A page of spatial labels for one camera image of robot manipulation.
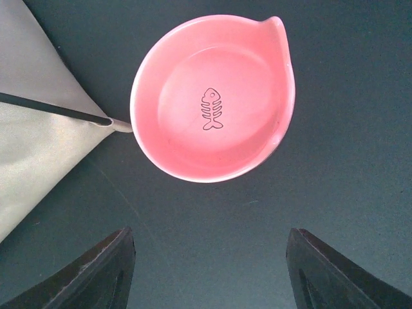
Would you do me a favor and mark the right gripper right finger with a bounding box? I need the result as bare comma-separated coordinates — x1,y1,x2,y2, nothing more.
286,229,411,308

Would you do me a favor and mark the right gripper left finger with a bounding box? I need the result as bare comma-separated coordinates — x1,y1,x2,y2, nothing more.
1,227,135,308

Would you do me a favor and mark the beige fabric pet tent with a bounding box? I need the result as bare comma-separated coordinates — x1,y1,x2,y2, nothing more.
1,1,132,238

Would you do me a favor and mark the black tent pole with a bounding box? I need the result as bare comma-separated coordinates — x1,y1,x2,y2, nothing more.
1,93,113,126

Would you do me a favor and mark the pink pet bowl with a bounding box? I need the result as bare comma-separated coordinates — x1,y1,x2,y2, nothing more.
130,15,295,183

